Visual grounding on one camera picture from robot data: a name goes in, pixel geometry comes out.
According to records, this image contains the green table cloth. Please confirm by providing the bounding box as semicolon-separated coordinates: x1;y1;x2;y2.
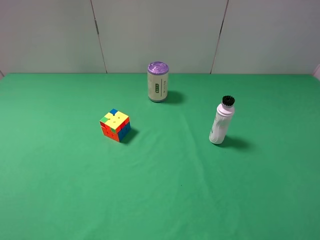
0;73;320;240

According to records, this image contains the multicoloured puzzle cube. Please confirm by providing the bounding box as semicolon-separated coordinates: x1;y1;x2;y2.
99;108;131;142

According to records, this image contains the purple-lidded white cylinder can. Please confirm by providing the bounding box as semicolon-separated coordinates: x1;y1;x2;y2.
147;61;169;103

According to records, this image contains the white bottle with black brush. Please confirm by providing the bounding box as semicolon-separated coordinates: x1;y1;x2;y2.
209;95;235;145

